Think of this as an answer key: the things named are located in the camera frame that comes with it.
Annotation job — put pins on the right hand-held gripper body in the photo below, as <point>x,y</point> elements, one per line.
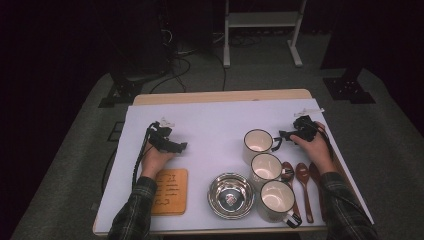
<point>305,130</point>

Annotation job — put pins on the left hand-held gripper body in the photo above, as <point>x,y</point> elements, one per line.
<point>160,138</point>

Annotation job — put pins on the white cup black rim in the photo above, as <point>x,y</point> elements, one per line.
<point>257,141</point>
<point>276,198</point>
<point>265,166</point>

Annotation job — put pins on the brown wooden spoon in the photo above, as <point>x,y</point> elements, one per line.
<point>302,173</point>
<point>287,171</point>
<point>314,170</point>

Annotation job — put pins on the carved wooden coaster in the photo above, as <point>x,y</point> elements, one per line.
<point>170,191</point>

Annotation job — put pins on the shiny steel bowl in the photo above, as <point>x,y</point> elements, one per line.
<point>230,196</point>

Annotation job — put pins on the person's left hand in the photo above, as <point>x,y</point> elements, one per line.
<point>153,163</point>

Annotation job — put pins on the person's right hand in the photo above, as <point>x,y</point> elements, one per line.
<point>318,151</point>

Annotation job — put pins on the white table sheet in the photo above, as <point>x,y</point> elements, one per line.
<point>213,116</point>

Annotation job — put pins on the dark floor plate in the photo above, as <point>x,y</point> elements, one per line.
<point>116,131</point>

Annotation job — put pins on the black stand base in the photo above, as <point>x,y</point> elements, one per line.
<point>348,90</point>
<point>121,93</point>

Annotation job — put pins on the white metal stand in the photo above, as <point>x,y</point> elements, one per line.
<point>261,19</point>

